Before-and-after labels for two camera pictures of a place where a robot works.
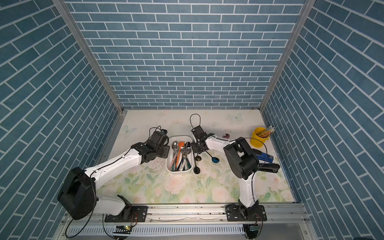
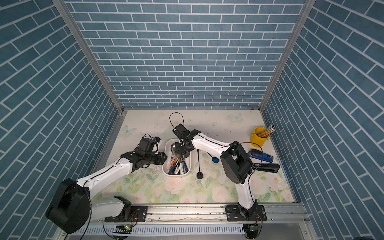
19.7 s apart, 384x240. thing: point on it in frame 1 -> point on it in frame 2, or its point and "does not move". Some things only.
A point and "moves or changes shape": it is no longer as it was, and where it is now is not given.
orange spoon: [181, 145] moves or changes shape
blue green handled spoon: [214, 159] does not move
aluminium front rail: [203, 214] does not move
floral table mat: [151, 182] does not move
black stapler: [272, 168] does not move
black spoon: [196, 169] moves or changes shape
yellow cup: [257, 143] does not move
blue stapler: [262, 156] does not move
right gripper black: [194, 148] -> [179, 150]
